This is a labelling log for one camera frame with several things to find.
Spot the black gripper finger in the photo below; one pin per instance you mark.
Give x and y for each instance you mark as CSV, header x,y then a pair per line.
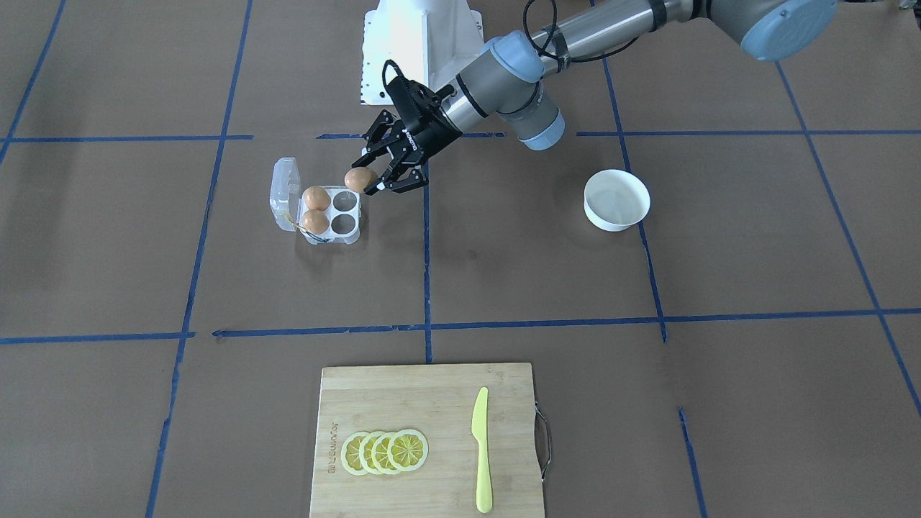
x,y
405,172
382,138

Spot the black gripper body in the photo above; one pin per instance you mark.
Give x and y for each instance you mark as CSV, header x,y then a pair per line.
x,y
427,131

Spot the brown egg from bowl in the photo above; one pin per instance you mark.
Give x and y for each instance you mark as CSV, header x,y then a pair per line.
x,y
358,179

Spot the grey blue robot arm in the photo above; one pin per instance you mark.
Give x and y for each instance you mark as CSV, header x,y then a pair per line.
x,y
506,78

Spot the brown egg in box rear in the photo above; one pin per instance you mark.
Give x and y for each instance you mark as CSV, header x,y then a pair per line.
x,y
316,198

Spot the brown egg in box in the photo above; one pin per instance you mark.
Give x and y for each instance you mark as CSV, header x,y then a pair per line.
x,y
316,198
315,221

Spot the clear plastic egg box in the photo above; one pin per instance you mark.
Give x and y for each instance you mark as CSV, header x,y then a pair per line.
x,y
287,207

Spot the brown egg in box front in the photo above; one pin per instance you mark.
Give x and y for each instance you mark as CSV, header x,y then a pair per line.
x,y
315,221

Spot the white bowl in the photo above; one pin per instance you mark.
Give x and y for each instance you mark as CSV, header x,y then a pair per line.
x,y
614,200

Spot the wooden cutting board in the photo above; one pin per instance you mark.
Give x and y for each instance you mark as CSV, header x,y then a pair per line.
x,y
450,440

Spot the yellow plastic knife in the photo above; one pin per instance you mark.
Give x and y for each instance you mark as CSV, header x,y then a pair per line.
x,y
483,494

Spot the lemon slice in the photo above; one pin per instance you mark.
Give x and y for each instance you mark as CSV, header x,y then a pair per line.
x,y
409,450
352,454
366,453
380,454

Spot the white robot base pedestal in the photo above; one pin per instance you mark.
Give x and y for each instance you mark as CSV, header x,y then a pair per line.
x,y
430,41

